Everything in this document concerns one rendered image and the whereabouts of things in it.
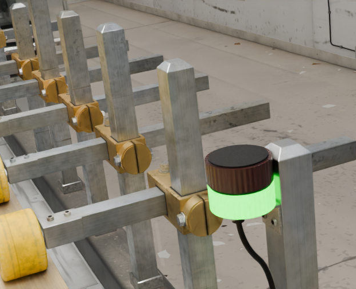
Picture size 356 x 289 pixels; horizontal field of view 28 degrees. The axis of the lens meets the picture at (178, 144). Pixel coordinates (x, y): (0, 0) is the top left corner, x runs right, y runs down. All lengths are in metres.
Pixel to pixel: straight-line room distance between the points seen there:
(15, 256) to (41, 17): 0.78
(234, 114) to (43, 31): 0.52
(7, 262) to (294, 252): 0.36
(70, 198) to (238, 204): 1.04
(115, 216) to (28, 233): 0.12
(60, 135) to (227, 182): 1.04
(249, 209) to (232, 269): 2.04
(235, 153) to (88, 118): 0.72
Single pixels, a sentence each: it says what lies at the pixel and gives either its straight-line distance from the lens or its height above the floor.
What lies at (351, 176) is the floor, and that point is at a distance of 3.37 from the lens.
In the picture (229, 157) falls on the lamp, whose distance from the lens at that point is 0.64.
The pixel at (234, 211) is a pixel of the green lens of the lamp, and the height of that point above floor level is 1.06.
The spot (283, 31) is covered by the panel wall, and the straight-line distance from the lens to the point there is 5.77.
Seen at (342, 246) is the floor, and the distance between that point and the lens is 2.78.
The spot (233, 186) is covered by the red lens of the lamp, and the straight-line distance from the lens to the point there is 0.62.
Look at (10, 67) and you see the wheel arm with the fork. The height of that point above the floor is 0.95.
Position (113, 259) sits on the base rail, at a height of 0.70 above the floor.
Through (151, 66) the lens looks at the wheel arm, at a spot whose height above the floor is 0.94.
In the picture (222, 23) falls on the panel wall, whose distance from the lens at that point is 6.65.
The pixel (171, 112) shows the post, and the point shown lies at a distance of 0.86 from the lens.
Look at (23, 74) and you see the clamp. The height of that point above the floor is 0.94.
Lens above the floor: 1.34
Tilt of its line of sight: 20 degrees down
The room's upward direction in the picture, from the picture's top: 7 degrees counter-clockwise
